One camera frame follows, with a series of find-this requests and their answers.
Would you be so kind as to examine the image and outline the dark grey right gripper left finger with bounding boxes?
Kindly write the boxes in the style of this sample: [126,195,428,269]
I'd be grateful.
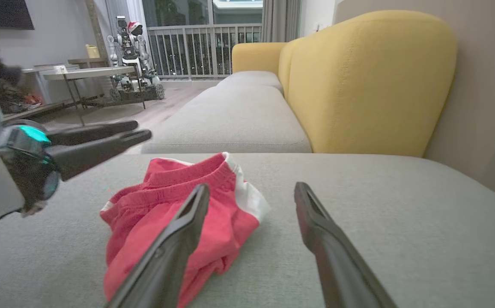
[104,183,210,308]

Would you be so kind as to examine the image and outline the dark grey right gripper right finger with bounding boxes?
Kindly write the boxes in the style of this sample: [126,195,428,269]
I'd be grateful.
[294,182,398,308]

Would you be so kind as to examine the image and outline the red shorts white trim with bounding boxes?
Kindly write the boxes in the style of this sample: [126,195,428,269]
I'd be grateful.
[100,152,271,308]

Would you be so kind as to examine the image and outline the grey table thin black legs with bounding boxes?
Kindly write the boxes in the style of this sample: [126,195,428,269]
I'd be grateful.
[43,66,147,125]

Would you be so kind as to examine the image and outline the low grey media shelf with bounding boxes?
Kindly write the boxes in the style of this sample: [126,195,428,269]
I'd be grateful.
[0,64,81,122]

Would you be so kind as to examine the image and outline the white wheeled humanoid robot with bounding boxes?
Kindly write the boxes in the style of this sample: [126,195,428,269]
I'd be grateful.
[107,16,165,102]

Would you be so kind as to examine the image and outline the grey balcony railing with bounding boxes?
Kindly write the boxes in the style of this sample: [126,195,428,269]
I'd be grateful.
[147,24,263,81]

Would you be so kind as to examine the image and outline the long grey sofa seat cushion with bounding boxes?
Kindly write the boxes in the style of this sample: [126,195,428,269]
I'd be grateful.
[141,83,312,154]

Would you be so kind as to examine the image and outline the small grey sofa seat cushion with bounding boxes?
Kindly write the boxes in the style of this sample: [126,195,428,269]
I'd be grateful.
[217,71,283,92]

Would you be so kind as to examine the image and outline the yellow sofa armrest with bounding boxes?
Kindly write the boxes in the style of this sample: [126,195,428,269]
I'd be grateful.
[232,42,289,74]

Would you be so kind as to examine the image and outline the yellow sofa backrest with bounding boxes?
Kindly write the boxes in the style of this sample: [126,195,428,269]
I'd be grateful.
[278,11,458,157]

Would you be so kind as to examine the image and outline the grey curtain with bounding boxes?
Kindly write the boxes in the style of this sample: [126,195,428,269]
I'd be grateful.
[261,0,301,43]

